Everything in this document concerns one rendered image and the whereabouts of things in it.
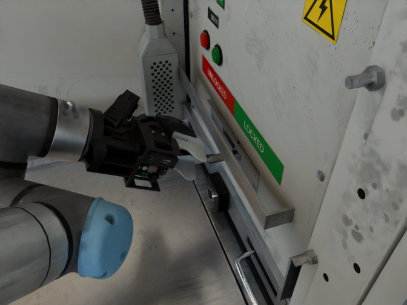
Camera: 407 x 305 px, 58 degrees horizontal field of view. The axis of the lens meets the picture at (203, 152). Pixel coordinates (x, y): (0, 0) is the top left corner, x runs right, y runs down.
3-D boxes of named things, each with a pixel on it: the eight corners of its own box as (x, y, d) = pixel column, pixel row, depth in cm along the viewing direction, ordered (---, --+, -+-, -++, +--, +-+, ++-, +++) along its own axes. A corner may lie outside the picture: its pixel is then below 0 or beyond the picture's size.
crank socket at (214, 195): (214, 214, 69) (215, 196, 66) (204, 192, 74) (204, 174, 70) (228, 210, 70) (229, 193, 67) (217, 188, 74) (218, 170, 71)
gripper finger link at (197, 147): (222, 175, 57) (171, 166, 52) (209, 150, 61) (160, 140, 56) (232, 160, 56) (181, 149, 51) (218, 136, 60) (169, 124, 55)
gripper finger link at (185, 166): (212, 189, 59) (162, 181, 53) (200, 165, 63) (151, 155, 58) (221, 175, 57) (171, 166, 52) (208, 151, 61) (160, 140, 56)
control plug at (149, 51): (148, 121, 77) (138, 43, 66) (143, 109, 81) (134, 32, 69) (184, 114, 79) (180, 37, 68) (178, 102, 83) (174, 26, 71)
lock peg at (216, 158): (209, 169, 59) (209, 151, 57) (205, 160, 61) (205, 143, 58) (245, 161, 61) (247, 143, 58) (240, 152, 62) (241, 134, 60)
